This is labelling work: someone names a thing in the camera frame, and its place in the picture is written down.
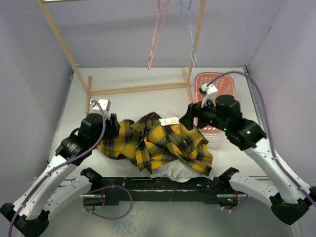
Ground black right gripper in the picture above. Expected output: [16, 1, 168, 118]
[179, 96, 230, 131]

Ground yellow plaid flannel shirt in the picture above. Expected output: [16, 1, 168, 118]
[97, 112, 213, 175]

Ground white collared shirt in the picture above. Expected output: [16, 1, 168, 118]
[151, 155, 215, 183]

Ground light blue wire hanger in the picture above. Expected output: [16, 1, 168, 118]
[179, 0, 197, 67]

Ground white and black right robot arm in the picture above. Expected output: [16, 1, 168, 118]
[179, 95, 316, 225]

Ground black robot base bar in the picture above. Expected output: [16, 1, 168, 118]
[80, 168, 243, 206]

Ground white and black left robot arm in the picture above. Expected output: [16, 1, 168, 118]
[0, 113, 120, 237]

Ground wooden clothes rack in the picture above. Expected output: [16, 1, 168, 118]
[38, 0, 206, 102]

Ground pink plastic laundry basket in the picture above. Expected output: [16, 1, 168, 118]
[194, 72, 236, 135]

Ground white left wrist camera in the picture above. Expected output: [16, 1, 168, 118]
[90, 99, 111, 120]

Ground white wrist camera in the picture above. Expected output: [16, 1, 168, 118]
[199, 83, 218, 108]
[90, 99, 111, 120]

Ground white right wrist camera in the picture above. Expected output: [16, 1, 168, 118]
[199, 83, 218, 108]

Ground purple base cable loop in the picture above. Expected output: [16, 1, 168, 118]
[82, 185, 134, 220]

